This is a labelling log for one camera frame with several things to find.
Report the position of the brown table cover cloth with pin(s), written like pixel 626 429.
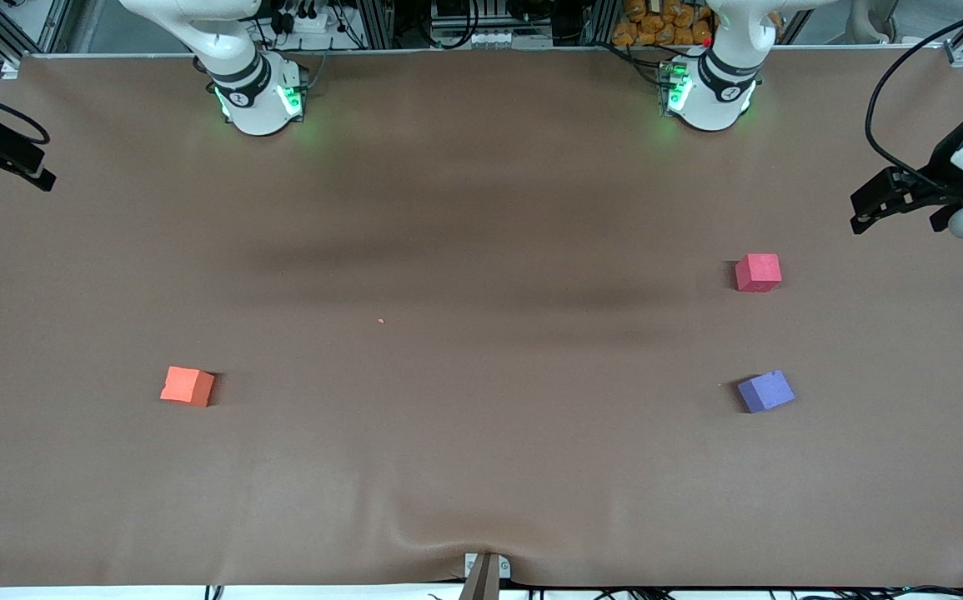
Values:
pixel 481 208

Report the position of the red foam block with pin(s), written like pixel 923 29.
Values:
pixel 758 272

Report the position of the brown camera pole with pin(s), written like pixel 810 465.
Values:
pixel 481 583

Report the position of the pile of orange lumpy objects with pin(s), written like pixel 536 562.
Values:
pixel 664 21

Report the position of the purple foam block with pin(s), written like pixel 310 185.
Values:
pixel 765 392

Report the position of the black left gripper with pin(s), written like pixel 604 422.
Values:
pixel 936 173

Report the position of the metal edge bracket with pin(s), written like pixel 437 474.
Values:
pixel 487 565

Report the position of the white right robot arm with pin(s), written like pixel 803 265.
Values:
pixel 248 75

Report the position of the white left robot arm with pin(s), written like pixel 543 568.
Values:
pixel 719 83

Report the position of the orange foam block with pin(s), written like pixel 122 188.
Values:
pixel 188 386

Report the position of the white power strip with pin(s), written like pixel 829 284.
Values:
pixel 308 22

